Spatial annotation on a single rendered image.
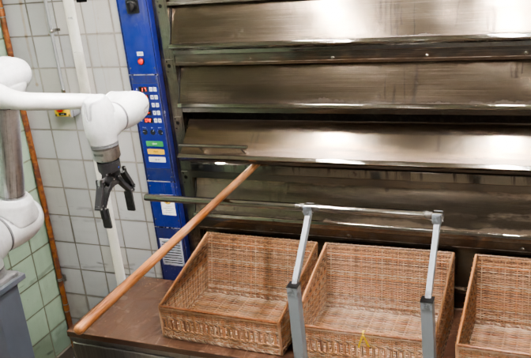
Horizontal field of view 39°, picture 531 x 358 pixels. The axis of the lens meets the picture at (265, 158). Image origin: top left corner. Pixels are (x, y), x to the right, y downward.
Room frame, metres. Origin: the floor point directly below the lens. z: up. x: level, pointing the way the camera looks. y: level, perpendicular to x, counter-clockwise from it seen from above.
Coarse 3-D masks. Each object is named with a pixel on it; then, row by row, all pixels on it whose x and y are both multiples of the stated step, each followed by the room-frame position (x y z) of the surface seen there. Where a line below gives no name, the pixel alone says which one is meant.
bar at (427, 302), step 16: (272, 208) 2.62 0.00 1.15; (288, 208) 2.59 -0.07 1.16; (304, 208) 2.55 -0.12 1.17; (320, 208) 2.54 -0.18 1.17; (336, 208) 2.51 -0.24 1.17; (352, 208) 2.49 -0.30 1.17; (368, 208) 2.47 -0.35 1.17; (384, 208) 2.45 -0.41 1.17; (304, 224) 2.53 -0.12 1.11; (304, 240) 2.48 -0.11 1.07; (432, 240) 2.31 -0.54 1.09; (432, 256) 2.27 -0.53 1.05; (432, 272) 2.23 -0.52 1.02; (288, 288) 2.36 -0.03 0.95; (432, 288) 2.21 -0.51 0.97; (288, 304) 2.36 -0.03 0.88; (432, 304) 2.15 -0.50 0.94; (432, 320) 2.14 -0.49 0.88; (304, 336) 2.37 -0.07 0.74; (432, 336) 2.15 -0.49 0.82; (304, 352) 2.36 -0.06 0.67; (432, 352) 2.15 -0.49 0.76
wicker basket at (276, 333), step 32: (192, 256) 2.99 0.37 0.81; (224, 256) 3.08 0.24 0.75; (256, 256) 3.01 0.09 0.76; (288, 256) 2.95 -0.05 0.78; (192, 288) 2.96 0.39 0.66; (224, 288) 3.04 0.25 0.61; (256, 288) 2.98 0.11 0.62; (160, 320) 2.72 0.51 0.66; (192, 320) 2.66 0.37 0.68; (224, 320) 2.60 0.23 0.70; (256, 320) 2.53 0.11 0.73; (288, 320) 2.58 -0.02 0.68
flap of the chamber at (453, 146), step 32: (192, 128) 3.18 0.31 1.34; (224, 128) 3.12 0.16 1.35; (256, 128) 3.06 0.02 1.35; (288, 128) 3.00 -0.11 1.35; (320, 128) 2.94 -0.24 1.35; (352, 128) 2.88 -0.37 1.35; (384, 128) 2.83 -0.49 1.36; (416, 128) 2.78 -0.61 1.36; (448, 128) 2.73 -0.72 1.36; (480, 128) 2.68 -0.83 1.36; (512, 128) 2.63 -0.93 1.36; (192, 160) 3.08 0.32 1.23; (224, 160) 3.01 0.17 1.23; (416, 160) 2.68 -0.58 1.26; (448, 160) 2.64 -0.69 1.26; (480, 160) 2.59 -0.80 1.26; (512, 160) 2.54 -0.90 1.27
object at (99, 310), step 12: (252, 168) 2.96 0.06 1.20; (240, 180) 2.84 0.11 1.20; (228, 192) 2.73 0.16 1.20; (216, 204) 2.62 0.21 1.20; (204, 216) 2.52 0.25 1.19; (192, 228) 2.43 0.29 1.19; (168, 240) 2.32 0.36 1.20; (180, 240) 2.35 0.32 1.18; (156, 252) 2.23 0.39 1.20; (144, 264) 2.16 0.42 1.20; (132, 276) 2.08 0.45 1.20; (120, 288) 2.01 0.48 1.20; (108, 300) 1.95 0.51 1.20; (96, 312) 1.89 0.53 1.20; (84, 324) 1.83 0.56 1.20
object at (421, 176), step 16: (320, 176) 2.93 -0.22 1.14; (336, 176) 2.90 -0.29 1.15; (352, 176) 2.87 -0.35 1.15; (368, 176) 2.84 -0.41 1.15; (384, 176) 2.81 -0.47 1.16; (400, 176) 2.79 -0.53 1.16; (416, 176) 2.76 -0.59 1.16; (432, 176) 2.73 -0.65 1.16; (448, 176) 2.71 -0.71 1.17; (464, 176) 2.68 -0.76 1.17; (480, 176) 2.66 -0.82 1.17; (496, 176) 2.63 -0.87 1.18; (512, 176) 2.61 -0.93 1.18; (528, 176) 2.58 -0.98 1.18
